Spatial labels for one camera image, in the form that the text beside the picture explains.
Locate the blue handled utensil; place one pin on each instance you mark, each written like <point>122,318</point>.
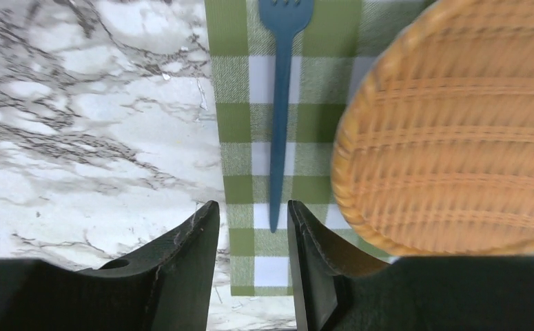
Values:
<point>284,19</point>

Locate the green white checkered cloth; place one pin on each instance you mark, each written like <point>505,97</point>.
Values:
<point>330,58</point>

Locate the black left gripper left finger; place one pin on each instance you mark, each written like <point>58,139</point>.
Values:
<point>164,285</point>

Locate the orange woven plate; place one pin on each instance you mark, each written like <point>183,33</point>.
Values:
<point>435,152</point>

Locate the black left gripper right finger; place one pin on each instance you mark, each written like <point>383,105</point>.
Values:
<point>339,287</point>

